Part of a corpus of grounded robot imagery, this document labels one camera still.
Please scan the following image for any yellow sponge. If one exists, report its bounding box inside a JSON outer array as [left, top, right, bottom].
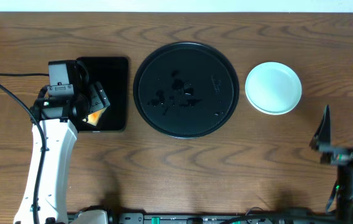
[[83, 108, 106, 126]]

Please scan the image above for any green plate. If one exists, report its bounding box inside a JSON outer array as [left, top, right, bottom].
[[245, 62, 302, 115]]

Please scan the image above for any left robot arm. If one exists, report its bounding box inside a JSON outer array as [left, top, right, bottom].
[[14, 57, 111, 223]]

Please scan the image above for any black rectangular tray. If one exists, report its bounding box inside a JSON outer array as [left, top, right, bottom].
[[76, 57, 129, 132]]

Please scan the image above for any round black tray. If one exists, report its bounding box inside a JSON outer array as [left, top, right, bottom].
[[133, 42, 239, 139]]

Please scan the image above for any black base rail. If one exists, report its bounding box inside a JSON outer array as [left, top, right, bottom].
[[66, 206, 351, 224]]

